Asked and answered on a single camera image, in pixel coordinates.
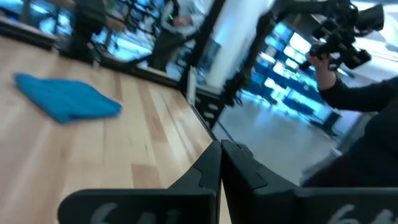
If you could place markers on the folded blue cloth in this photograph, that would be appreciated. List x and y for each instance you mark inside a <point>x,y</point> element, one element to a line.
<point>68,98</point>

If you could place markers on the person's forearm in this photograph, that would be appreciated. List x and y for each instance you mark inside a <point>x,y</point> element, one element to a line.
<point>351,98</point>

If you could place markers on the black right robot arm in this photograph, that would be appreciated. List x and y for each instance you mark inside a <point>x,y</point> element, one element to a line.
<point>88,31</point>

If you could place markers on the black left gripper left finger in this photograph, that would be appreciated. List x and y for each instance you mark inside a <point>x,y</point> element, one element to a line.
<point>155,205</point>

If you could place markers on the person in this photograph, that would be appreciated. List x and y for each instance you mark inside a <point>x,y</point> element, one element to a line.
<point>183,15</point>
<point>382,146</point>

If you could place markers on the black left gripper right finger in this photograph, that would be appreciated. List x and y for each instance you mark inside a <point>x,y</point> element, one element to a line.
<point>280,205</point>

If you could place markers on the person's hand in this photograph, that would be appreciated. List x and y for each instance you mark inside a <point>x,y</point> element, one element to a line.
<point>323,73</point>

